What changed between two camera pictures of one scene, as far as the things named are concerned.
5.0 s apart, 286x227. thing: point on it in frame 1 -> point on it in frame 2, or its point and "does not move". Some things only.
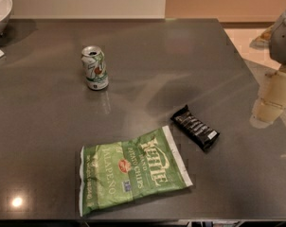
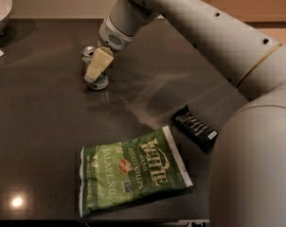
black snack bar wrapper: (198, 131) does not move
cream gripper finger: (277, 92) -> (102, 57)
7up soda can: (95, 67) does not move
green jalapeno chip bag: (124, 170) does not move
